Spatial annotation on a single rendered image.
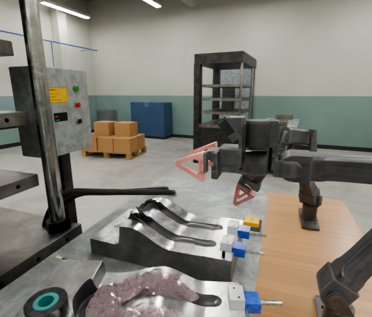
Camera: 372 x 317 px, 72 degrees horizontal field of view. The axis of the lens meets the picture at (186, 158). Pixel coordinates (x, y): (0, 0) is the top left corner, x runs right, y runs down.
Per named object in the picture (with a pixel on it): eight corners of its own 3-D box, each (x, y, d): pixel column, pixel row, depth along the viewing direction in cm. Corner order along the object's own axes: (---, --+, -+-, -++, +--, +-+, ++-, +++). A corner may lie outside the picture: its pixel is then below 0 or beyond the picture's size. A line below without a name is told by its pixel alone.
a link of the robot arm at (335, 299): (328, 293, 56) (359, 300, 54) (322, 268, 64) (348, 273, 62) (325, 317, 57) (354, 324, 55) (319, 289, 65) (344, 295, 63)
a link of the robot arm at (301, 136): (284, 125, 74) (320, 130, 95) (256, 122, 80) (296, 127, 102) (277, 166, 76) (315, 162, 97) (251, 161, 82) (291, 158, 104)
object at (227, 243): (264, 257, 80) (265, 241, 78) (263, 266, 75) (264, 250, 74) (222, 248, 84) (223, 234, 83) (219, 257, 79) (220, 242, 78)
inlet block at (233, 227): (266, 238, 90) (267, 224, 88) (265, 246, 85) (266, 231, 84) (229, 232, 94) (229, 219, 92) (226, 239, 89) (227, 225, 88)
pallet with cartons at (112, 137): (146, 151, 614) (145, 121, 596) (130, 160, 538) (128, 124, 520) (103, 148, 647) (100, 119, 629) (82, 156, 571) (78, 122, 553)
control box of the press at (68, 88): (111, 307, 168) (90, 70, 132) (78, 348, 141) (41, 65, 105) (83, 297, 175) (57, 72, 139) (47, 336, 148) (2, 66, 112)
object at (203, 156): (171, 150, 58) (212, 153, 55) (182, 144, 64) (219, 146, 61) (172, 179, 59) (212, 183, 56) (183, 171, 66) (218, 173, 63)
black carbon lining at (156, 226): (224, 230, 94) (225, 206, 92) (213, 255, 79) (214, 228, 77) (141, 215, 105) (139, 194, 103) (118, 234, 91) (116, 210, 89)
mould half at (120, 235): (242, 241, 99) (244, 209, 96) (230, 288, 75) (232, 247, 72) (130, 220, 116) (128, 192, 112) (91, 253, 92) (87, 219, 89)
